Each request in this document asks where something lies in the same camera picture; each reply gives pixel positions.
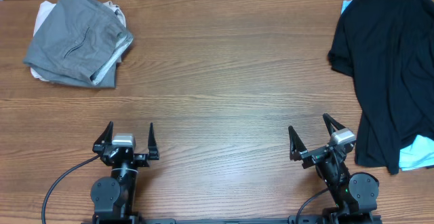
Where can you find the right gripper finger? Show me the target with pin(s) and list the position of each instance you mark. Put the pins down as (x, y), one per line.
(331, 124)
(296, 145)

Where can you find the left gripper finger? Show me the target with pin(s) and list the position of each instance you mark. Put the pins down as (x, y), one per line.
(152, 143)
(106, 137)

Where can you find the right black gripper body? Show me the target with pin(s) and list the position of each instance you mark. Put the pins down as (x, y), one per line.
(321, 153)

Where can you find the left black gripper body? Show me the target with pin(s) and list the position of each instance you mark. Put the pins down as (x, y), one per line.
(140, 161)

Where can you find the black t-shirt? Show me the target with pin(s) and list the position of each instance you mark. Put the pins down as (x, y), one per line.
(386, 46)

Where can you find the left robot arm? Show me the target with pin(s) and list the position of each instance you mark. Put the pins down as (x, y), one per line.
(113, 196)

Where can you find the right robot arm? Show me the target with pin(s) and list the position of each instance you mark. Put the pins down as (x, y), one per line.
(354, 195)

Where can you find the light blue t-shirt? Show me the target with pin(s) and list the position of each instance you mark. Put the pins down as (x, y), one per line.
(418, 154)

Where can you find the grey folded shorts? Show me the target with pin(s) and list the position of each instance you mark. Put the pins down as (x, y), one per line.
(79, 44)

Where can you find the white folded garment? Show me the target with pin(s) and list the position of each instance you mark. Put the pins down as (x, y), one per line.
(46, 7)

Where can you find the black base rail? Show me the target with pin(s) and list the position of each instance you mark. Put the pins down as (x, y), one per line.
(230, 221)

